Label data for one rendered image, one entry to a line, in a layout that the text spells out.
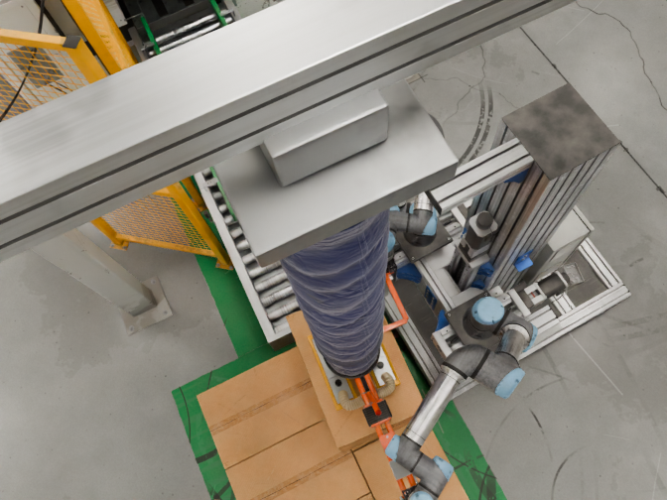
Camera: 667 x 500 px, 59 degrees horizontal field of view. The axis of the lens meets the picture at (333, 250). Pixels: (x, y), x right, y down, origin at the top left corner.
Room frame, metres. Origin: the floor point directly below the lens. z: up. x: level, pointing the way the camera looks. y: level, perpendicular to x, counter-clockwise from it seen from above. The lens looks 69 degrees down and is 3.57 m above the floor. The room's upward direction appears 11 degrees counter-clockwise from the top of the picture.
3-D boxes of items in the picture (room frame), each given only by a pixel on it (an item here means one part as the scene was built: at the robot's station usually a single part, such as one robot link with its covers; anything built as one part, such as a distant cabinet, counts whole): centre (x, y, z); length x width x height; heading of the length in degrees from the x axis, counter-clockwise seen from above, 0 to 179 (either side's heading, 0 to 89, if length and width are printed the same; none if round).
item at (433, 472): (-0.02, -0.18, 1.50); 0.11 x 0.11 x 0.08; 45
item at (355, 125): (0.47, 0.00, 2.91); 0.16 x 0.16 x 0.10; 16
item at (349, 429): (0.46, 0.01, 0.87); 0.60 x 0.40 x 0.40; 12
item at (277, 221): (0.47, 0.00, 2.85); 0.30 x 0.30 x 0.05; 16
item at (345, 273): (0.47, 0.00, 2.22); 0.24 x 0.24 x 1.25
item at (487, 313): (0.52, -0.57, 1.20); 0.13 x 0.12 x 0.14; 45
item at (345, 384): (0.45, 0.10, 1.10); 0.34 x 0.10 x 0.05; 12
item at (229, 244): (1.87, 0.72, 0.50); 2.31 x 0.05 x 0.19; 16
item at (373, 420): (0.22, -0.05, 1.20); 0.10 x 0.08 x 0.06; 102
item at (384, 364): (0.49, -0.09, 1.09); 0.34 x 0.10 x 0.05; 12
